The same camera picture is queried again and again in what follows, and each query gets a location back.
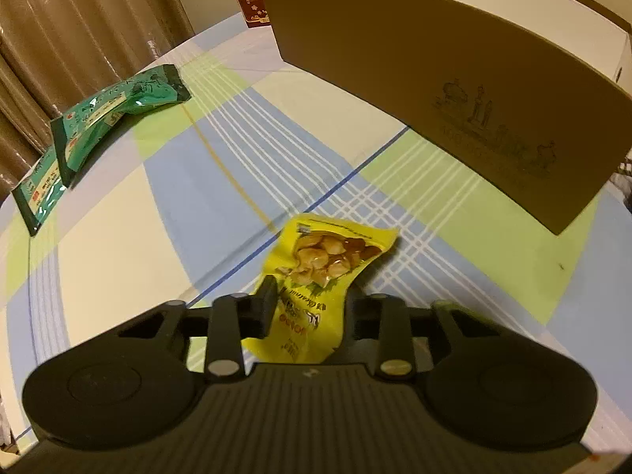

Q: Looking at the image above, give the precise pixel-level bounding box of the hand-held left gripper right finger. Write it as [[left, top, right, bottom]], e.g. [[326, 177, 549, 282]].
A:
[[340, 293, 500, 382]]

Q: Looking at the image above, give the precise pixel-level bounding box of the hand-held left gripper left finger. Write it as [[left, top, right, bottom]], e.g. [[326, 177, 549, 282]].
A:
[[118, 276, 280, 382]]

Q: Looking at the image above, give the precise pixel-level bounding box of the yellow snack packet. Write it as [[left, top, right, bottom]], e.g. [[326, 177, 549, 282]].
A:
[[240, 213, 400, 367]]

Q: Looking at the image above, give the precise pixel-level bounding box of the brown cardboard box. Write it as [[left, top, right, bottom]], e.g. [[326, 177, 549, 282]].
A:
[[257, 0, 632, 237]]

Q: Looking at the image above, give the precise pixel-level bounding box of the checked tablecloth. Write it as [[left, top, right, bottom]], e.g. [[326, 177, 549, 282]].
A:
[[0, 10, 632, 455]]

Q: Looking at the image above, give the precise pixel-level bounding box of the green snack packet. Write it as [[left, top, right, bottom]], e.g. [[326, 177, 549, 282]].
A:
[[11, 150, 71, 237], [49, 64, 191, 189]]

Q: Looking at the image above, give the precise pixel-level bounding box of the beige curtain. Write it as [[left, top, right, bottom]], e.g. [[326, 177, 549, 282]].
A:
[[0, 0, 198, 199]]

